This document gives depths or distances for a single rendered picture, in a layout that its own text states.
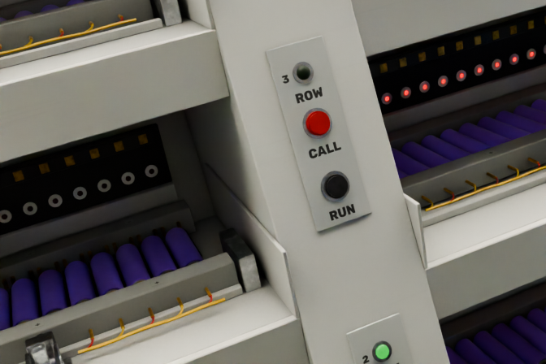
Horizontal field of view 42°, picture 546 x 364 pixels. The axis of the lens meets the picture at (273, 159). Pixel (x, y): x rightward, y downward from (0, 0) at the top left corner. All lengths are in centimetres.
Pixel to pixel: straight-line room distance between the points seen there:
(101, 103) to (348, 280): 20
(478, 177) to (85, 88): 32
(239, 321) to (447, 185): 21
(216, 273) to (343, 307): 9
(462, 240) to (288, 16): 20
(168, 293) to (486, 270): 23
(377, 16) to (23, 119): 24
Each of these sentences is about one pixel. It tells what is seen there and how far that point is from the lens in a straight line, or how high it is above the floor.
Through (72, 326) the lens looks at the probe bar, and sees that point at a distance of 50.
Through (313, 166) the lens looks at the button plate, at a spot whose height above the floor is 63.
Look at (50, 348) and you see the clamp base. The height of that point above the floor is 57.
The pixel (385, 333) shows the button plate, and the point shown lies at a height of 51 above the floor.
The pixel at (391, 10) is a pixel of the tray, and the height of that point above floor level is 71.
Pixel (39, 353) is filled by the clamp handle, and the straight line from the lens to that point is 47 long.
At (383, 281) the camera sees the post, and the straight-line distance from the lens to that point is 49.
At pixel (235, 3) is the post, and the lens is 46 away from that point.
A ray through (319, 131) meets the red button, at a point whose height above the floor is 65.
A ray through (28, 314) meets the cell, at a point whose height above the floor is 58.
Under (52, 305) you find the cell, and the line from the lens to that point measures 53.
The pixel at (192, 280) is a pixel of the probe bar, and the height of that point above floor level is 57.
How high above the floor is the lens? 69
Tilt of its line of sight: 5 degrees down
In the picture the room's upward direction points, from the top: 16 degrees counter-clockwise
